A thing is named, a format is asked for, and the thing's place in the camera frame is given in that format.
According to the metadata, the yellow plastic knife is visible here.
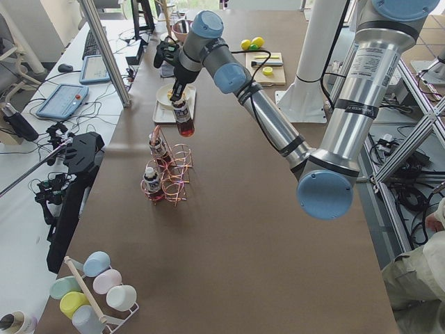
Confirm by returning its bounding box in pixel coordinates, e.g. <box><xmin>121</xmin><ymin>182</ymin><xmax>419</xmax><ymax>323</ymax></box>
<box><xmin>254</xmin><ymin>54</ymin><xmax>280</xmax><ymax>59</ymax></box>

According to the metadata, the person in beige clothes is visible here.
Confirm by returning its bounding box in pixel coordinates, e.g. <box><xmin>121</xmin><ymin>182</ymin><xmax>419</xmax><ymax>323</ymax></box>
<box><xmin>382</xmin><ymin>200</ymin><xmax>444</xmax><ymax>333</ymax></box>

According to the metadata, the blue teach pendant near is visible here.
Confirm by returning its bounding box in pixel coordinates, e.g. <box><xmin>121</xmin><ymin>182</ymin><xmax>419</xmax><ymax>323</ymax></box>
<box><xmin>35</xmin><ymin>84</ymin><xmax>89</xmax><ymax>120</ymax></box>

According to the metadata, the aluminium frame post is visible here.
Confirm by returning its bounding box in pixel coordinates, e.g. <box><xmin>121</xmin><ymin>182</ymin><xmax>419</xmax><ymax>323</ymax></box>
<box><xmin>79</xmin><ymin>0</ymin><xmax>131</xmax><ymax>108</ymax></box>

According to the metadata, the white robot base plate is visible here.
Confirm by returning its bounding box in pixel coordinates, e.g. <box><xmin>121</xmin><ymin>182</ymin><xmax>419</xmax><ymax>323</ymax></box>
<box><xmin>275</xmin><ymin>90</ymin><xmax>327</xmax><ymax>123</ymax></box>

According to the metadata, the wooden cutting board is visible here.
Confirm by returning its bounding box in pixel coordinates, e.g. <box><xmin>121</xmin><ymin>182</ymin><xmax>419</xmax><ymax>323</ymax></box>
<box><xmin>245</xmin><ymin>52</ymin><xmax>286</xmax><ymax>86</ymax></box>

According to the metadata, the white round plate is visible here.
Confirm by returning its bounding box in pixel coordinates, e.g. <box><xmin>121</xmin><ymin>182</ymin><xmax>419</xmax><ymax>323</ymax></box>
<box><xmin>156</xmin><ymin>83</ymin><xmax>191</xmax><ymax>107</ymax></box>

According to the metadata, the blue teach pendant far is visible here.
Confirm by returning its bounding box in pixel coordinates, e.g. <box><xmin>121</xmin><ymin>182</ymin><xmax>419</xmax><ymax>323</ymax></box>
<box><xmin>79</xmin><ymin>55</ymin><xmax>111</xmax><ymax>85</ymax></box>

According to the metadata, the whole lemon lower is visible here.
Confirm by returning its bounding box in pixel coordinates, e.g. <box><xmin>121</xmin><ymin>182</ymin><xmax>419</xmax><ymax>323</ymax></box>
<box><xmin>251</xmin><ymin>36</ymin><xmax>265</xmax><ymax>49</ymax></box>

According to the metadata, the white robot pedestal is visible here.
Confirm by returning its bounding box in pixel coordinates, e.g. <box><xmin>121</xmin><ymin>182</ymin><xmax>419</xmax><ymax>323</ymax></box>
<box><xmin>295</xmin><ymin>0</ymin><xmax>350</xmax><ymax>84</ymax></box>

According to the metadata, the black camera stand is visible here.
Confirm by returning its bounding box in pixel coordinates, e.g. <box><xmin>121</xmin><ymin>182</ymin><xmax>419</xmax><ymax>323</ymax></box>
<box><xmin>0</xmin><ymin>131</ymin><xmax>106</xmax><ymax>274</ymax></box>

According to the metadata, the lemon half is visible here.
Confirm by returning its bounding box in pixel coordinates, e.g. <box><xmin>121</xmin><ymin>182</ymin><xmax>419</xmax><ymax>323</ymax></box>
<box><xmin>262</xmin><ymin>66</ymin><xmax>273</xmax><ymax>76</ymax></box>

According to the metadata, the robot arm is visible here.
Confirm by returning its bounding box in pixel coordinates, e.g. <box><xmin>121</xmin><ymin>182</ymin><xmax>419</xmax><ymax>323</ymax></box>
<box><xmin>172</xmin><ymin>1</ymin><xmax>437</xmax><ymax>220</ymax></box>

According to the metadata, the steel muddler black tip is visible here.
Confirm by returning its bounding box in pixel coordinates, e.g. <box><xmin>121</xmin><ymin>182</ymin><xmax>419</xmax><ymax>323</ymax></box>
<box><xmin>250</xmin><ymin>60</ymin><xmax>283</xmax><ymax>67</ymax></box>

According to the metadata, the pink bowl with ice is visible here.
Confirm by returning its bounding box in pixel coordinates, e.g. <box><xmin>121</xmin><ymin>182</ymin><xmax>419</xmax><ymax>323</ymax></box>
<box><xmin>172</xmin><ymin>19</ymin><xmax>192</xmax><ymax>43</ymax></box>

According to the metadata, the black water bottle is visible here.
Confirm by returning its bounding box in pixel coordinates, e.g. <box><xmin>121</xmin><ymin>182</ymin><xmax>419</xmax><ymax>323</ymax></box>
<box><xmin>1</xmin><ymin>102</ymin><xmax>39</xmax><ymax>141</ymax></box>

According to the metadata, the pink cup on rack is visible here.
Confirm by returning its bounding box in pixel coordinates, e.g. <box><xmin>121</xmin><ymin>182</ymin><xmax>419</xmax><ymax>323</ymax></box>
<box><xmin>92</xmin><ymin>269</ymin><xmax>122</xmax><ymax>294</ymax></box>

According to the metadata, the white wire cup rack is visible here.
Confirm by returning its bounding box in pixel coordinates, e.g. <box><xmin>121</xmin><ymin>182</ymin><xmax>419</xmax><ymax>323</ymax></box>
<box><xmin>63</xmin><ymin>256</ymin><xmax>140</xmax><ymax>333</ymax></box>

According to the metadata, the blue cup on rack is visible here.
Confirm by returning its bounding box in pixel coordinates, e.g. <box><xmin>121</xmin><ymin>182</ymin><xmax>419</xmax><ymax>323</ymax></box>
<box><xmin>83</xmin><ymin>250</ymin><xmax>111</xmax><ymax>278</ymax></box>

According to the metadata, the whole lemon upper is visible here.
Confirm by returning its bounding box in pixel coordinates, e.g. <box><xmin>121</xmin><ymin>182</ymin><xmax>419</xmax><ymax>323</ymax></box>
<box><xmin>240</xmin><ymin>39</ymin><xmax>252</xmax><ymax>51</ymax></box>

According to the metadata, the green cup on rack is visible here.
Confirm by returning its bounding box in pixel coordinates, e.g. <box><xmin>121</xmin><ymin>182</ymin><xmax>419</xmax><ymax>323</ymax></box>
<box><xmin>49</xmin><ymin>276</ymin><xmax>82</xmax><ymax>300</ymax></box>

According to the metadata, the yellow cup on rack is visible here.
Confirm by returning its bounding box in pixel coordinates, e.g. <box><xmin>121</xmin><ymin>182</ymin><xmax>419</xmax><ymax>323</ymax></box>
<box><xmin>59</xmin><ymin>292</ymin><xmax>90</xmax><ymax>319</ymax></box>

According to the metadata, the tea bottle right rack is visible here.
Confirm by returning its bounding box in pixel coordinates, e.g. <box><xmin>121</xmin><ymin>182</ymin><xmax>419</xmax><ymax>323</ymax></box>
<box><xmin>141</xmin><ymin>166</ymin><xmax>164</xmax><ymax>202</ymax></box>

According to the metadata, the grey folded cloth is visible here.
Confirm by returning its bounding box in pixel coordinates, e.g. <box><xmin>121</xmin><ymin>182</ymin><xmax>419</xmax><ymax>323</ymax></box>
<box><xmin>160</xmin><ymin>63</ymin><xmax>175</xmax><ymax>78</ymax></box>

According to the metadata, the white rectangular tray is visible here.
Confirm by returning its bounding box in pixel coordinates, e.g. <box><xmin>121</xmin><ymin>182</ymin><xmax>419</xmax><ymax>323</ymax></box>
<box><xmin>152</xmin><ymin>85</ymin><xmax>197</xmax><ymax>124</ymax></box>

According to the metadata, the tea bottle rear left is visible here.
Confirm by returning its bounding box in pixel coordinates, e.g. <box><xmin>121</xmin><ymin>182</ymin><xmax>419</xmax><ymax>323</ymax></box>
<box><xmin>149</xmin><ymin>134</ymin><xmax>171</xmax><ymax>166</ymax></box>

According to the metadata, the white cup on rack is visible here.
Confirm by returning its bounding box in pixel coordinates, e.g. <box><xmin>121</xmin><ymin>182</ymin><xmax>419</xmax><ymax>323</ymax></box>
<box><xmin>106</xmin><ymin>285</ymin><xmax>137</xmax><ymax>312</ymax></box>

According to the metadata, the whole lemon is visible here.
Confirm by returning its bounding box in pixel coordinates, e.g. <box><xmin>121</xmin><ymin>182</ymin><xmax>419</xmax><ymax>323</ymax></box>
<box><xmin>240</xmin><ymin>39</ymin><xmax>252</xmax><ymax>51</ymax></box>
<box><xmin>251</xmin><ymin>36</ymin><xmax>265</xmax><ymax>49</ymax></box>

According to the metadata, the grey cup on rack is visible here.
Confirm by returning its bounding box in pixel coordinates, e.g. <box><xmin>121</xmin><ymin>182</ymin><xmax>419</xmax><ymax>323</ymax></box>
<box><xmin>72</xmin><ymin>305</ymin><xmax>105</xmax><ymax>334</ymax></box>

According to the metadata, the wooden round stand base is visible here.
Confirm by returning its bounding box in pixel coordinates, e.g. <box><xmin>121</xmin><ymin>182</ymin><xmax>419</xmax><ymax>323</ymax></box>
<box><xmin>160</xmin><ymin>33</ymin><xmax>179</xmax><ymax>44</ymax></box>

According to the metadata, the blue teach pendant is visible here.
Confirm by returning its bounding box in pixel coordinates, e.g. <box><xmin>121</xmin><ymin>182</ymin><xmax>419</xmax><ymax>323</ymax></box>
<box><xmin>35</xmin><ymin>84</ymin><xmax>89</xmax><ymax>120</ymax></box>
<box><xmin>79</xmin><ymin>55</ymin><xmax>111</xmax><ymax>85</ymax></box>

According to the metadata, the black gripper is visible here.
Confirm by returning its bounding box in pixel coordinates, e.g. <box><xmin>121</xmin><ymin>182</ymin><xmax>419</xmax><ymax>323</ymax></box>
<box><xmin>171</xmin><ymin>64</ymin><xmax>200</xmax><ymax>102</ymax></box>

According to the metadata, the copper wire bottle rack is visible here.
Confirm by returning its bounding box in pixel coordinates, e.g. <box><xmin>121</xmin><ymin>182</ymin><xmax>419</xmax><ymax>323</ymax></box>
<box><xmin>140</xmin><ymin>125</ymin><xmax>193</xmax><ymax>205</ymax></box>

